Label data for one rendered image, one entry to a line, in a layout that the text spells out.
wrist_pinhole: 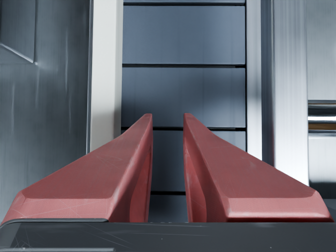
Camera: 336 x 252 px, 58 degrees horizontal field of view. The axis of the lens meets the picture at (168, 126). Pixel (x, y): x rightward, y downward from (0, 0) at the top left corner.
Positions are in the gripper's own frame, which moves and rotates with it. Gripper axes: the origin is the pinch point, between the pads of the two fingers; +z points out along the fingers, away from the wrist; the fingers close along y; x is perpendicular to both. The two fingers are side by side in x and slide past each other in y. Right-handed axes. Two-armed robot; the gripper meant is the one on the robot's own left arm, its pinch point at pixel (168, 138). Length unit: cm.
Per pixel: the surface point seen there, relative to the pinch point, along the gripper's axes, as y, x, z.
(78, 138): 6.9, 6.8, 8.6
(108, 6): 3.0, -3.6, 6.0
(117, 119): 2.6, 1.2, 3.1
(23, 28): 10.4, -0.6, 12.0
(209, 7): -2.6, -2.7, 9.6
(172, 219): -0.3, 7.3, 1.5
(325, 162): -11.9, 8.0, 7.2
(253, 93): -5.2, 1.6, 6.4
